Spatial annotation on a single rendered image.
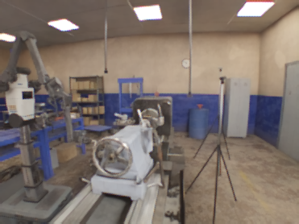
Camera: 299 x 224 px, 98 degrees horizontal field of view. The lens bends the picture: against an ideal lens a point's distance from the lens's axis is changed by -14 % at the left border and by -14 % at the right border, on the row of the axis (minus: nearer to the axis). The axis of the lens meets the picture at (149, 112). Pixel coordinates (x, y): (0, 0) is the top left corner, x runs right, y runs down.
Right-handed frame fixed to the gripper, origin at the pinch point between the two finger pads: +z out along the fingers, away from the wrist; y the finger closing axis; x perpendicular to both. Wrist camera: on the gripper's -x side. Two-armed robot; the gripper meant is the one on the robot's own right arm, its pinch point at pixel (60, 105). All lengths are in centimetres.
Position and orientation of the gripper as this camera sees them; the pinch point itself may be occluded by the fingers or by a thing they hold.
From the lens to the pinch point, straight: 132.8
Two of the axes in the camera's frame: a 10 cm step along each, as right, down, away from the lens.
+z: 5.0, 8.6, 1.1
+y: 0.3, -1.4, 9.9
